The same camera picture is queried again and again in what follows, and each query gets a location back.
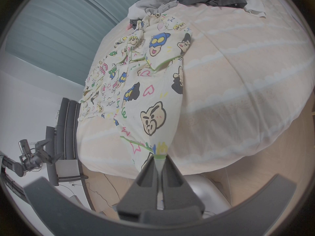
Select blue-green curtain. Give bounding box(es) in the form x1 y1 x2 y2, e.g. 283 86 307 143
4 0 150 86

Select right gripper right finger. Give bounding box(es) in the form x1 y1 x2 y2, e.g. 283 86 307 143
161 154 206 215

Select bed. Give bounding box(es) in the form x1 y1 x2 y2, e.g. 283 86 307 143
60 0 315 179

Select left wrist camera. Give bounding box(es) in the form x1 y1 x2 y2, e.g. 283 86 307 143
18 139 33 162

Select white printed pyjama top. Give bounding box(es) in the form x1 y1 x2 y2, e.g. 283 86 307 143
77 12 195 211

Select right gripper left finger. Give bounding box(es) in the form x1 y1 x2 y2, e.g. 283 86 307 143
117 153 158 222

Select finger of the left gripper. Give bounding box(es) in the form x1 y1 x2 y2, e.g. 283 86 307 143
47 152 64 165
35 138 53 151

